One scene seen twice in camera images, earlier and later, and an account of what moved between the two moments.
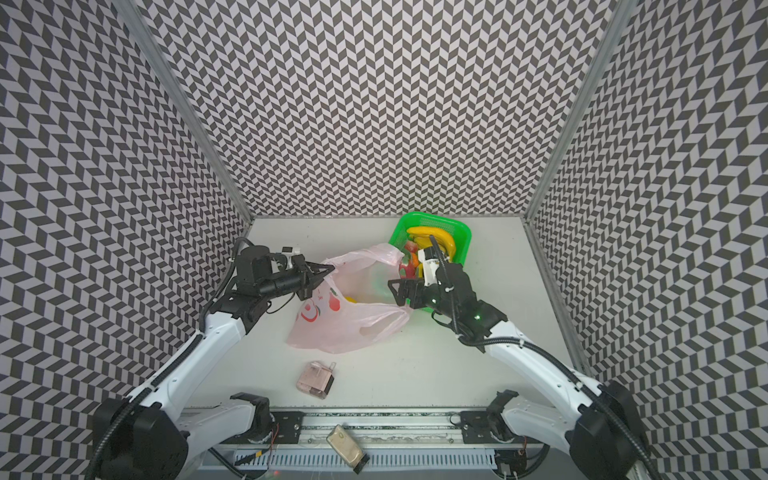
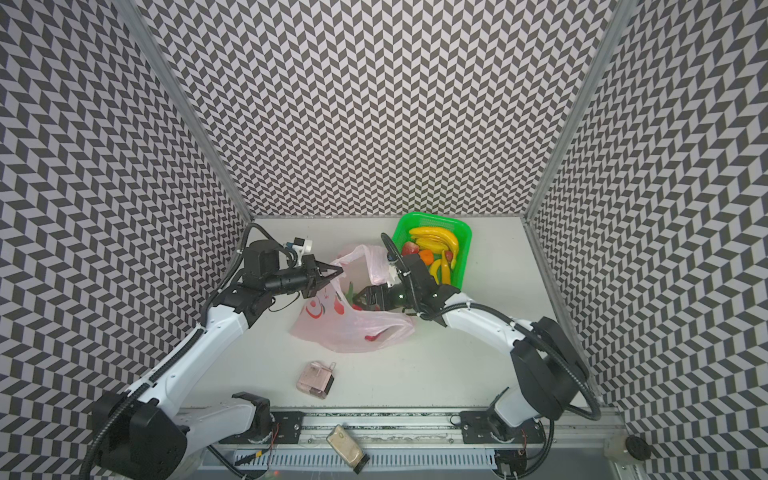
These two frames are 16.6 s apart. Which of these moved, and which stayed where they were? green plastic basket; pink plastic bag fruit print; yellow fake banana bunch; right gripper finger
Moved: right gripper finger
Stayed: yellow fake banana bunch; pink plastic bag fruit print; green plastic basket
